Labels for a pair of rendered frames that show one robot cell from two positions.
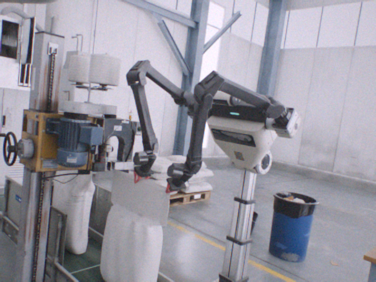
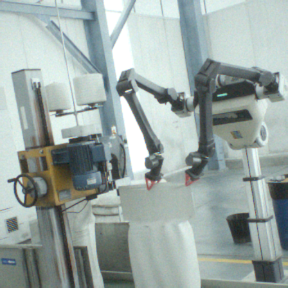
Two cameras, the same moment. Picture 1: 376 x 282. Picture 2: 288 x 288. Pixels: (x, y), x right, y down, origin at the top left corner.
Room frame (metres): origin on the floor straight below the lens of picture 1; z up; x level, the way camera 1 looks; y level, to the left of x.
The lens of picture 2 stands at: (-0.88, 0.52, 1.38)
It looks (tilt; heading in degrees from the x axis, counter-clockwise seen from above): 3 degrees down; 355
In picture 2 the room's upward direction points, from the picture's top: 10 degrees counter-clockwise
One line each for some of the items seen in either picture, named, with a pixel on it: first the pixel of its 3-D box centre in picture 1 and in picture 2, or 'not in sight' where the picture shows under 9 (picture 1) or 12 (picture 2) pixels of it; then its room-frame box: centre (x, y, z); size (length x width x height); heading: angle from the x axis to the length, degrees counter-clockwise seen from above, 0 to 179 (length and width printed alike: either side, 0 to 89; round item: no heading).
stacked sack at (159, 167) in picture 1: (168, 167); (126, 195); (4.98, 0.27, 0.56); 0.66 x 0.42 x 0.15; 137
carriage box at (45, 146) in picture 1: (57, 140); (58, 172); (1.93, 0.76, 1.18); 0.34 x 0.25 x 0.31; 137
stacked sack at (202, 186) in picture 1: (191, 186); not in sight; (5.44, -0.13, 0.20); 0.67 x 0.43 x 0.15; 137
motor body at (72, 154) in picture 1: (73, 142); (84, 165); (1.74, 0.60, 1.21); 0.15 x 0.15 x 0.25
